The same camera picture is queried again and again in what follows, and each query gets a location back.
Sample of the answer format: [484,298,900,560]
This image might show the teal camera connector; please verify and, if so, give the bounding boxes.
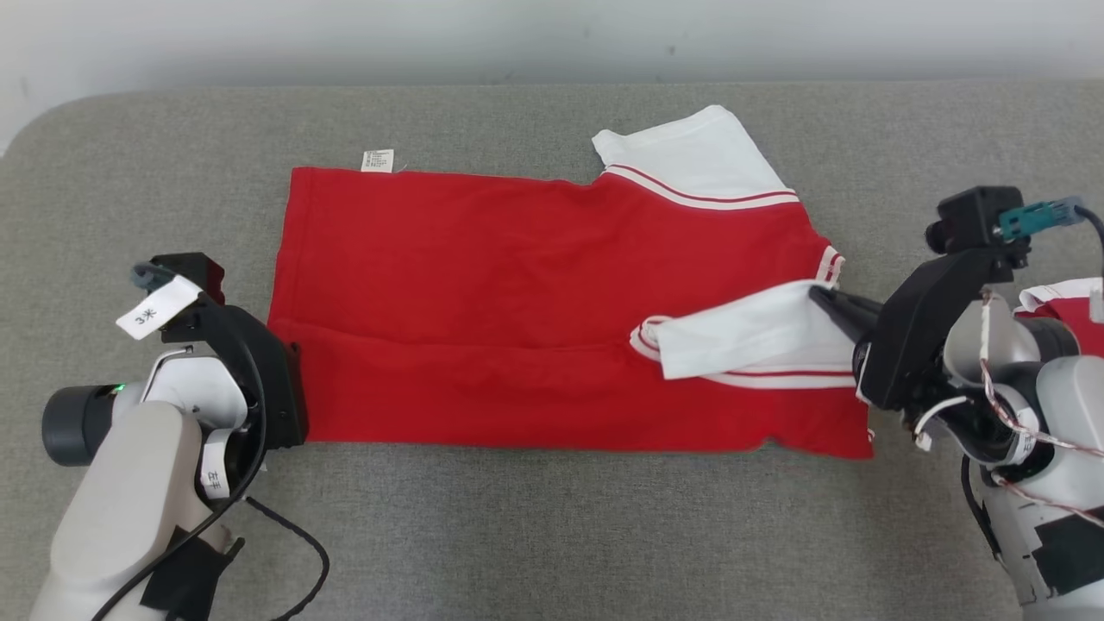
[129,263,178,292]
[992,197,1086,241]

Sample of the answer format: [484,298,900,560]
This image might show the teal right camera connector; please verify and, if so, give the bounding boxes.
[992,197,1086,241]

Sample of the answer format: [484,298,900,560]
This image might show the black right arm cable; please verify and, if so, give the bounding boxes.
[1074,205,1104,285]

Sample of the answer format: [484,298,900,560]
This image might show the teal left camera connector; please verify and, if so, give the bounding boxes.
[129,263,178,292]

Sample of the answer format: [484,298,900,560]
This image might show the white paper cable label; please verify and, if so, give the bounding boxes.
[116,274,203,341]

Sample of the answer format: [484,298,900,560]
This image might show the red white twisted wires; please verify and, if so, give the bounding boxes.
[913,289,1104,531]

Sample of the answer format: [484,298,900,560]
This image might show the red shorts with white stripes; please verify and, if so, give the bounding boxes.
[1013,276,1104,359]

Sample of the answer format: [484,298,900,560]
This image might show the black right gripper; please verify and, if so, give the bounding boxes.
[807,248,1032,413]

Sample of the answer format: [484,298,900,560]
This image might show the red jersey with white sleeves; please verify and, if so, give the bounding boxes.
[266,104,875,461]

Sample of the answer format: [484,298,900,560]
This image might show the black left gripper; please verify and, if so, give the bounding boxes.
[160,298,310,451]

